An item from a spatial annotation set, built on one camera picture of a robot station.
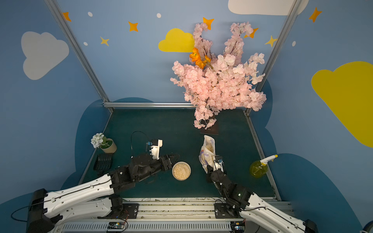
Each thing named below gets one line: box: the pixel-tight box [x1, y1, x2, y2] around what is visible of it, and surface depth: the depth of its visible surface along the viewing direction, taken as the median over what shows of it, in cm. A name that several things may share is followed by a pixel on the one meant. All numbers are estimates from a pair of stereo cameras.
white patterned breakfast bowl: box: [171, 161, 192, 182], surface depth 85 cm
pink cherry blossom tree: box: [170, 21, 267, 130], surface depth 69 cm
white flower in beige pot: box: [90, 132, 118, 154], surface depth 90 cm
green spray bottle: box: [249, 154, 279, 179], surface depth 82 cm
